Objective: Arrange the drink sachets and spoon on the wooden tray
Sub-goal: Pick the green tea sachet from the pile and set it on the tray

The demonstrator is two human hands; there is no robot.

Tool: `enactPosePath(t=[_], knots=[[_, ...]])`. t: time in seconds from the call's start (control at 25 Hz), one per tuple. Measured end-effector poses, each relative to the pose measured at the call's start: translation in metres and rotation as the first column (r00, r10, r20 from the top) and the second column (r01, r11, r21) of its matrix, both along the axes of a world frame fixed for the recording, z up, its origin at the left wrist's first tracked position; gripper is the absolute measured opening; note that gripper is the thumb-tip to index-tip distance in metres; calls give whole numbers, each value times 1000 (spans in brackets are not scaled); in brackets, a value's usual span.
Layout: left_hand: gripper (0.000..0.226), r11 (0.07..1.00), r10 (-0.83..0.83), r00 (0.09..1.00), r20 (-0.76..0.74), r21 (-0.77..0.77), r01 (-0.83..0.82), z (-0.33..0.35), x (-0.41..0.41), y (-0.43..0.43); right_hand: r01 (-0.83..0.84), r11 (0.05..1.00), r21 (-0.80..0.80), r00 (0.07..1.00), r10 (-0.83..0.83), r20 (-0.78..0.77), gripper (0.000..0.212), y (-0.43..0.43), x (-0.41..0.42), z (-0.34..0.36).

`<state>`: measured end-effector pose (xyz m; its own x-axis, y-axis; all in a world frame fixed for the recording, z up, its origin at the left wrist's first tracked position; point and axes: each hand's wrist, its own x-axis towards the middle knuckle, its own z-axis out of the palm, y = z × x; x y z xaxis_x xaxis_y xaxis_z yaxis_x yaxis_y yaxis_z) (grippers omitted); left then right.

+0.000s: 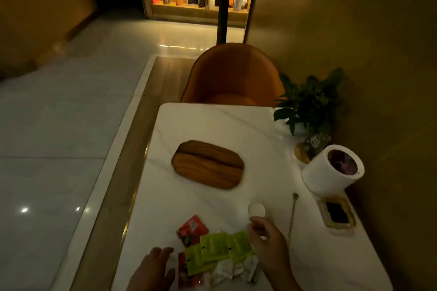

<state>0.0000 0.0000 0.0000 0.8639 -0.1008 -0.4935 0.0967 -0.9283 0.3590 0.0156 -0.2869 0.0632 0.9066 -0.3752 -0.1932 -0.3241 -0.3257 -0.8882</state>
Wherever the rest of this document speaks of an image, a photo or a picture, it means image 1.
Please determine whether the green potted plant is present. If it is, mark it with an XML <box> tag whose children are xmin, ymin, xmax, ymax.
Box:
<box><xmin>273</xmin><ymin>68</ymin><xmax>345</xmax><ymax>136</ymax></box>

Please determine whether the tall indoor tree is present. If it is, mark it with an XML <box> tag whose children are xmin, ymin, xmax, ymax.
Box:
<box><xmin>177</xmin><ymin>0</ymin><xmax>276</xmax><ymax>45</ymax></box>

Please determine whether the white cylindrical container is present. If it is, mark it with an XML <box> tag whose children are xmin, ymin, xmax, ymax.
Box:
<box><xmin>301</xmin><ymin>144</ymin><xmax>365</xmax><ymax>197</ymax></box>

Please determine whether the white sachet packet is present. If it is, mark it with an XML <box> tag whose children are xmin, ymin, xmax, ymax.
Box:
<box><xmin>209</xmin><ymin>259</ymin><xmax>237</xmax><ymax>287</ymax></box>
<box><xmin>236</xmin><ymin>255</ymin><xmax>260</xmax><ymax>283</ymax></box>

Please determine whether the small white round lid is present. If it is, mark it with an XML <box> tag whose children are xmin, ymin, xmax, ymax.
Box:
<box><xmin>248</xmin><ymin>202</ymin><xmax>266</xmax><ymax>218</ymax></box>

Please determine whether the orange upholstered chair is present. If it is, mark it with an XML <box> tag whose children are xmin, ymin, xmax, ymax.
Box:
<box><xmin>180</xmin><ymin>43</ymin><xmax>285</xmax><ymax>107</ymax></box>

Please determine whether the oval wooden tray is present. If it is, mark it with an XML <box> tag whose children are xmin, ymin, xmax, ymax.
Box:
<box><xmin>171</xmin><ymin>140</ymin><xmax>244</xmax><ymax>190</ymax></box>

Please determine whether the green sachet packet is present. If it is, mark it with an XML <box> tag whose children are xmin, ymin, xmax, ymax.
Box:
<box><xmin>200</xmin><ymin>232</ymin><xmax>230</xmax><ymax>263</ymax></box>
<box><xmin>184</xmin><ymin>244</ymin><xmax>218</xmax><ymax>276</ymax></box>
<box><xmin>226</xmin><ymin>230</ymin><xmax>255</xmax><ymax>263</ymax></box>

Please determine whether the square glass ashtray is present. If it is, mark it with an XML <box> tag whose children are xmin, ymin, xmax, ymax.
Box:
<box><xmin>317</xmin><ymin>195</ymin><xmax>357</xmax><ymax>230</ymax></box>

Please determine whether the red sachet packet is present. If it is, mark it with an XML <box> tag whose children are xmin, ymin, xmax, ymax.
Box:
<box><xmin>178</xmin><ymin>252</ymin><xmax>205</xmax><ymax>290</ymax></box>
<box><xmin>176</xmin><ymin>215</ymin><xmax>209</xmax><ymax>247</ymax></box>

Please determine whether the person's right hand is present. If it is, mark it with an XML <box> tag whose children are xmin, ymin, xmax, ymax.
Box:
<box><xmin>246</xmin><ymin>216</ymin><xmax>291</xmax><ymax>281</ymax></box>

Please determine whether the person's right forearm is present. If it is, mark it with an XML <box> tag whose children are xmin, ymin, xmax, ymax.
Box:
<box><xmin>272</xmin><ymin>271</ymin><xmax>303</xmax><ymax>291</ymax></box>

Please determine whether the long metal spoon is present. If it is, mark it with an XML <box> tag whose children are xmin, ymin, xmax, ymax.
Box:
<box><xmin>286</xmin><ymin>193</ymin><xmax>300</xmax><ymax>246</ymax></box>

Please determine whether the person's left hand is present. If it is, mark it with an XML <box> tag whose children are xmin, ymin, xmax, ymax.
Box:
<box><xmin>127</xmin><ymin>247</ymin><xmax>176</xmax><ymax>291</ymax></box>

